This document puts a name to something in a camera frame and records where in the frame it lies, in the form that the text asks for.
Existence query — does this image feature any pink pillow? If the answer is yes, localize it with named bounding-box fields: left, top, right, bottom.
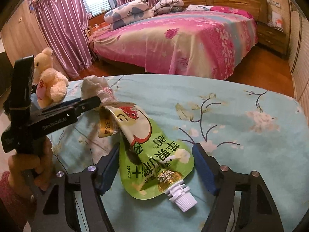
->
left=210, top=6, right=254, bottom=19

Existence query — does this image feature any white pillow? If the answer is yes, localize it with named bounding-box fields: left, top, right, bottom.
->
left=185, top=5, right=212, bottom=11

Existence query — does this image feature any wooden wardrobe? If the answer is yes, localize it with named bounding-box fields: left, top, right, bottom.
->
left=1, top=0, right=49, bottom=65

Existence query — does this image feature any person's left hand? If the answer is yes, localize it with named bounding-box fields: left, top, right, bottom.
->
left=8, top=137, right=53, bottom=199

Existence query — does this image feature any bed with pink floral sheet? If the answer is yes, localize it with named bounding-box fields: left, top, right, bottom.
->
left=89, top=11, right=258, bottom=80

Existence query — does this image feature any green juice pouch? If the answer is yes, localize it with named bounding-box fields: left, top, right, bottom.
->
left=99, top=102, right=197, bottom=212

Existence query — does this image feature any large folded heart quilt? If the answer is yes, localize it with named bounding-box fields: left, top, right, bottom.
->
left=104, top=0, right=154, bottom=30

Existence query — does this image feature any wooden headboard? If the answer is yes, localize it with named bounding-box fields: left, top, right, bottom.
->
left=182, top=0, right=268, bottom=24

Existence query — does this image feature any wooden nightstand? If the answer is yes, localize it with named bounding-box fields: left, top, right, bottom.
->
left=257, top=21, right=288, bottom=56

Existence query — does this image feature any left pink curtain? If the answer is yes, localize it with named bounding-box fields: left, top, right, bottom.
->
left=34, top=0, right=92, bottom=78

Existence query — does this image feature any small folded quilt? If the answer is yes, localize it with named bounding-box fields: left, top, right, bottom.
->
left=151, top=0, right=184, bottom=15

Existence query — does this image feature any white bag on nightstand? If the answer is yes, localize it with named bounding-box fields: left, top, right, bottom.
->
left=271, top=11, right=283, bottom=30

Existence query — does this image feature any cream teddy bear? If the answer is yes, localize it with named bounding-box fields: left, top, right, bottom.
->
left=33, top=47, right=69, bottom=108

